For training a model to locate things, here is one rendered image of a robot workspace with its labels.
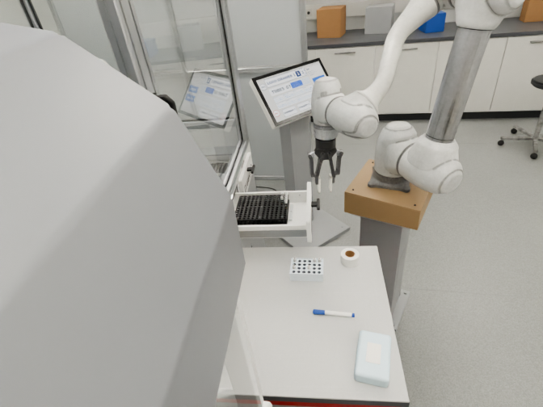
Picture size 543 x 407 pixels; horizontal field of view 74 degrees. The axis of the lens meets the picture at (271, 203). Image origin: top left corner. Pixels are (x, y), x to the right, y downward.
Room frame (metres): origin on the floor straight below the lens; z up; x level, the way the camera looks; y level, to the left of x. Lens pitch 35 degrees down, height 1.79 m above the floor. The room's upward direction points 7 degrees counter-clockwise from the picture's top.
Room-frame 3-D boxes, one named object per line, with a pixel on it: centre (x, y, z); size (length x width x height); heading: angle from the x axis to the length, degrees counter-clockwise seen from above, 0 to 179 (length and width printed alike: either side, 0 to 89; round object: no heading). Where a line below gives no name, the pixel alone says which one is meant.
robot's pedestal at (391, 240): (1.38, -0.56, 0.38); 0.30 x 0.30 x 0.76; 55
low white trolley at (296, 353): (0.82, -0.07, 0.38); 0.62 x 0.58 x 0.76; 170
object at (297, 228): (1.25, 0.05, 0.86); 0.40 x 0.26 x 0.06; 80
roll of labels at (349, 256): (1.00, -0.28, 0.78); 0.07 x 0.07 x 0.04
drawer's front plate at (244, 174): (1.58, 0.11, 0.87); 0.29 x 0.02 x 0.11; 170
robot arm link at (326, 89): (1.19, -0.24, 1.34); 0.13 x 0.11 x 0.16; 20
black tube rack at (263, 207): (1.25, 0.04, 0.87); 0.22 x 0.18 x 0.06; 80
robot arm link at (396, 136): (1.37, -0.57, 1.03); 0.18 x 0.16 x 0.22; 21
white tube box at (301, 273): (0.97, -0.10, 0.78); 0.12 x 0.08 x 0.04; 78
